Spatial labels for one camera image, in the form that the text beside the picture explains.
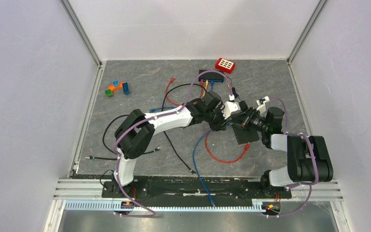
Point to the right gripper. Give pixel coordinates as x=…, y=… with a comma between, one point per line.
x=238, y=119

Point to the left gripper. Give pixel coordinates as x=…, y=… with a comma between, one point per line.
x=221, y=125

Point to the black network switch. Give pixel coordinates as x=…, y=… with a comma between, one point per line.
x=211, y=76

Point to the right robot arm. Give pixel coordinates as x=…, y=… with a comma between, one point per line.
x=308, y=160

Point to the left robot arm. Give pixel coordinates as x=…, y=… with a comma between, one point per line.
x=135, y=133

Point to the red keypad box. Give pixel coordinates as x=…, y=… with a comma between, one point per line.
x=225, y=65

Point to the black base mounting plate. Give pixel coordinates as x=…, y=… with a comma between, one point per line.
x=186, y=191

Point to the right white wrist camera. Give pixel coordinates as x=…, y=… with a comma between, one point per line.
x=261, y=104

